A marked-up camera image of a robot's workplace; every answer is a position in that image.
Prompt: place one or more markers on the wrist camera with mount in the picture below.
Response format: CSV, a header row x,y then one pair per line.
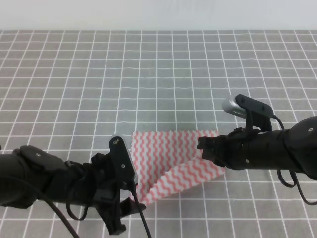
x,y
123,165
256,113

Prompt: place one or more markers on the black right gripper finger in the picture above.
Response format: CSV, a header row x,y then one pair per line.
x,y
210,155
208,143

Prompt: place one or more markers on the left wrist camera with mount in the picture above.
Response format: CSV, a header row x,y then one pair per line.
x,y
123,165

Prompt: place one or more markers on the grey grid tablecloth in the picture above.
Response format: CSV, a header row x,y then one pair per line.
x,y
68,92

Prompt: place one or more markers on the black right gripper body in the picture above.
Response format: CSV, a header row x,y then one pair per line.
x,y
241,150

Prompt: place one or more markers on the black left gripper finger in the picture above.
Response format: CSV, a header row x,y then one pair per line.
x,y
110,214
128,207

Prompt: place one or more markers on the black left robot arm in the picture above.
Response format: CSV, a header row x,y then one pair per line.
x,y
29,174

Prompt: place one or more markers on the pink white wavy striped towel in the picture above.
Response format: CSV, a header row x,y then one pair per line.
x,y
169,162

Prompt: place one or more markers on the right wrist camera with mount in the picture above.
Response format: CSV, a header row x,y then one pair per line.
x,y
256,113

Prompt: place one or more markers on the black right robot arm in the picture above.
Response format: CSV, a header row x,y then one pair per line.
x,y
292,149

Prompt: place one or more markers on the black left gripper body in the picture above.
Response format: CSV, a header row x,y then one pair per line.
x,y
92,183

